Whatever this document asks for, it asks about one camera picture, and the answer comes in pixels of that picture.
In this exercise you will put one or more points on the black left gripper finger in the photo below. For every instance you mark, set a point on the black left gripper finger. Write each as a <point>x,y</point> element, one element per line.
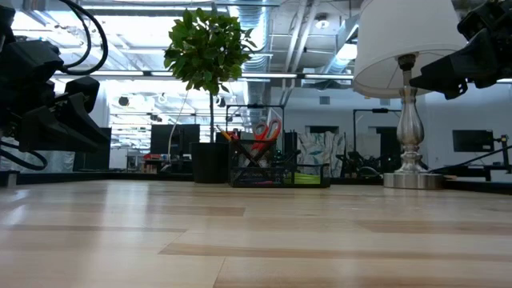
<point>86,124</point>
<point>52,136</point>

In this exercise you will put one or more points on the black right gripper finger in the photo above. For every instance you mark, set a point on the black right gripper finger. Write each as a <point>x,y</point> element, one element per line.
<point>460,68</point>
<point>456,91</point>

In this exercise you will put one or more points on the thick green sticky note pad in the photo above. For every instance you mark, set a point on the thick green sticky note pad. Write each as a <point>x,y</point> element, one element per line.
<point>308,181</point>

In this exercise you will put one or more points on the black background robot arm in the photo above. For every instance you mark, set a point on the black background robot arm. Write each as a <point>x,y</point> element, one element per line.
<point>354,164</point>

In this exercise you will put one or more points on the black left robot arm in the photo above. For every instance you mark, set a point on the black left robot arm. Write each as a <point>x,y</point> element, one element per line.
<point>5,24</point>

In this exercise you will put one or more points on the black mesh desk organizer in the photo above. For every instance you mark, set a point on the black mesh desk organizer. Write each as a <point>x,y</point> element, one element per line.
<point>248,178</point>

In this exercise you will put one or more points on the grey background curtain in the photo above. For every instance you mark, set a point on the grey background curtain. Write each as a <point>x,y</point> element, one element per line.
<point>60,162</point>

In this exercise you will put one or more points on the black background panel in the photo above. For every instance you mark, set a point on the black background panel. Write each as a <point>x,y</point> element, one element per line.
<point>98,160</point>

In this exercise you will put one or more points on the black round ceiling lamp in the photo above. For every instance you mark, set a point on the black round ceiling lamp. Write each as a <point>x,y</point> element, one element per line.
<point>123,101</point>

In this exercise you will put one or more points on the white shade silver table lamp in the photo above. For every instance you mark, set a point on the white shade silver table lamp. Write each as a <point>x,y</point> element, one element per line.
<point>400,32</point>

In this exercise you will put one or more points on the red background boxes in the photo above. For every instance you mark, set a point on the red background boxes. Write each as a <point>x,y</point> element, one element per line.
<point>150,157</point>

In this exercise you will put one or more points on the black background rig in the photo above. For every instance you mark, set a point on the black background rig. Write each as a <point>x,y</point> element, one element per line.
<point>505,156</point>

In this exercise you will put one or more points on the dark background monitor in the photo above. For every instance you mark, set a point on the dark background monitor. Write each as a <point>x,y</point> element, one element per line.
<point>176,138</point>

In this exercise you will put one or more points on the green potted plant black pot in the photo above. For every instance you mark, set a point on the green potted plant black pot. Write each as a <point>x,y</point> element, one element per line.
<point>204,48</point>

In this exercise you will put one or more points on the leaf print fabric panel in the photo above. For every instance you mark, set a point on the leaf print fabric panel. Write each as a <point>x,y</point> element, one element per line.
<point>320,152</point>

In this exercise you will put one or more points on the black tall background box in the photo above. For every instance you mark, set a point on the black tall background box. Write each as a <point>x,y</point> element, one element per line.
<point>290,140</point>

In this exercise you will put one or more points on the black aluminium table frame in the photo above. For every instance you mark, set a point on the black aluminium table frame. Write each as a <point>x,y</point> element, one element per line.
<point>80,177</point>

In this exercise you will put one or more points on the black wall screen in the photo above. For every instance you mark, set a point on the black wall screen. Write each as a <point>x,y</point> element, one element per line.
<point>472,140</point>

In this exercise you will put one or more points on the grey metal post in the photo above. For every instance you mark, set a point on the grey metal post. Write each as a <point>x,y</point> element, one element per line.
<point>12,178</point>

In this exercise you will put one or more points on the black metal stand frame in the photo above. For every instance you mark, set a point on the black metal stand frame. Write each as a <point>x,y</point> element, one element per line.
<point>378,110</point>
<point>256,106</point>

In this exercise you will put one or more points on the grey wall vent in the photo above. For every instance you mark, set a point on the grey wall vent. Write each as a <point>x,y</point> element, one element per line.
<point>324,100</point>

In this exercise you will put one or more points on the silver ribbed air duct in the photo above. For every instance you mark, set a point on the silver ribbed air duct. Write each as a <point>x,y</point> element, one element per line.
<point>260,20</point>

